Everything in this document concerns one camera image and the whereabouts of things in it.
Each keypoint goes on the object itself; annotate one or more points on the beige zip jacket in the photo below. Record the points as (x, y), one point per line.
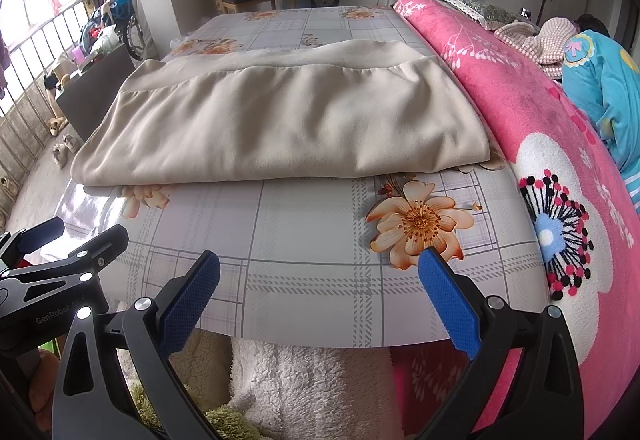
(280, 120)

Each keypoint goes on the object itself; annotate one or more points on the dark flat cabinet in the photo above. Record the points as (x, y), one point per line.
(90, 95)

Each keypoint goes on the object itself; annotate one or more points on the white floor cloth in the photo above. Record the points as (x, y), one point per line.
(180, 41)

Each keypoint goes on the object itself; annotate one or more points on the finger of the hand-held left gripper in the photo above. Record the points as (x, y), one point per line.
(95, 250)
(30, 240)

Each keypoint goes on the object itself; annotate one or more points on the lace trimmed pillow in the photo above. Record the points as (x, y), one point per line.
(480, 10)

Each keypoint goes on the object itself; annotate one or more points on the floral plaid bed sheet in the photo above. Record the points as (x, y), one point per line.
(300, 245)

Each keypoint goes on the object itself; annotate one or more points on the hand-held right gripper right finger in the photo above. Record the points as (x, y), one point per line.
(450, 300)

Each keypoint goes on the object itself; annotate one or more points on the white fluffy blanket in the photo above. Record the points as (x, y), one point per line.
(310, 390)

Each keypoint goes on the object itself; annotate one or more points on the pink floral blanket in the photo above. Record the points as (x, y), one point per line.
(500, 80)

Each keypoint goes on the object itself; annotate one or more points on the white shoe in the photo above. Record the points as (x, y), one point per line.
(71, 143)
(60, 155)

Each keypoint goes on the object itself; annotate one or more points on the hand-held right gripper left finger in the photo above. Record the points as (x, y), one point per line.
(192, 300)

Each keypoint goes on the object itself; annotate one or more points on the tan slippers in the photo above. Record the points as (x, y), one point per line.
(56, 124)

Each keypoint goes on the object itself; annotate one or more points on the pink white knit cloth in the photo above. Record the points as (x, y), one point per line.
(540, 40)

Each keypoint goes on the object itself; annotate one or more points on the blue bag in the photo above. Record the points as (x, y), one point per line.
(120, 2)

